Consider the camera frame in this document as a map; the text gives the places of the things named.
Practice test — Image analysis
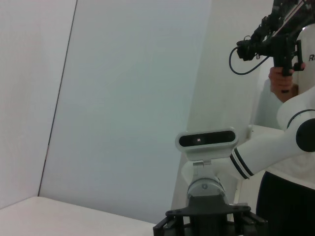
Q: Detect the black handheld teleoperation controller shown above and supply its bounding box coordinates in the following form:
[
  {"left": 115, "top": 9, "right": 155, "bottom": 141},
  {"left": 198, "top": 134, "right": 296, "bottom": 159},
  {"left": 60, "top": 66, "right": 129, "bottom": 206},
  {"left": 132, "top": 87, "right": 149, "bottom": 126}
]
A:
[{"left": 236, "top": 0, "right": 315, "bottom": 94}]

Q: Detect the operator in white shirt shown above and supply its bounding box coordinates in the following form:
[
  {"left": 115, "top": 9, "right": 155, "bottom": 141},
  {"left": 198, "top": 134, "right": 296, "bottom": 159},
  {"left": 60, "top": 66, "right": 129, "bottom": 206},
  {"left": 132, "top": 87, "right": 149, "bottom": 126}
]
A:
[{"left": 255, "top": 78, "right": 315, "bottom": 236}]

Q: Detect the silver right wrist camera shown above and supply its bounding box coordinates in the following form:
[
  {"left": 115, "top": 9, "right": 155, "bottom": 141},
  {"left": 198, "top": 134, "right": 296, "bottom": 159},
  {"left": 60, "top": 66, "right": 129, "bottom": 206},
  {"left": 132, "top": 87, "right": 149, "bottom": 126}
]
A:
[{"left": 175, "top": 126, "right": 240, "bottom": 168}]

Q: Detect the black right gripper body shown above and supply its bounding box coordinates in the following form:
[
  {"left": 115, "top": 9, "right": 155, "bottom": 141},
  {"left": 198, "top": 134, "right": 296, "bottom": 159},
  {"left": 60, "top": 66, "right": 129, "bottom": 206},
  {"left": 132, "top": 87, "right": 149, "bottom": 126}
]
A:
[{"left": 165, "top": 194, "right": 252, "bottom": 236}]

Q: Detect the operator right hand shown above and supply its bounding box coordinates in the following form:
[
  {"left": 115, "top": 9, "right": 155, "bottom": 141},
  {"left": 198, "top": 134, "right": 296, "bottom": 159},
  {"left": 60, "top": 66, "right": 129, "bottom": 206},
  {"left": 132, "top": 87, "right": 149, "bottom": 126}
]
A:
[{"left": 268, "top": 62, "right": 306, "bottom": 102}]

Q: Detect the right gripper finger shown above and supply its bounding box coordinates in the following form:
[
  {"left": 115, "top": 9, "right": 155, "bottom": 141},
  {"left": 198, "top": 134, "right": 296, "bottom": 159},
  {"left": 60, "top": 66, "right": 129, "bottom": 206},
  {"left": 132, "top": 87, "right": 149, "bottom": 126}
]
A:
[
  {"left": 233, "top": 211, "right": 269, "bottom": 236},
  {"left": 152, "top": 215, "right": 184, "bottom": 236}
]

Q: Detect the blue controller cable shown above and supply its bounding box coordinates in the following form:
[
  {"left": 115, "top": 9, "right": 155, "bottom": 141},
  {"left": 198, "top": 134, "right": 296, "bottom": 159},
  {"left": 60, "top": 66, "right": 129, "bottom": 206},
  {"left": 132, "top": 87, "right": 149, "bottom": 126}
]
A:
[{"left": 228, "top": 46, "right": 269, "bottom": 76}]

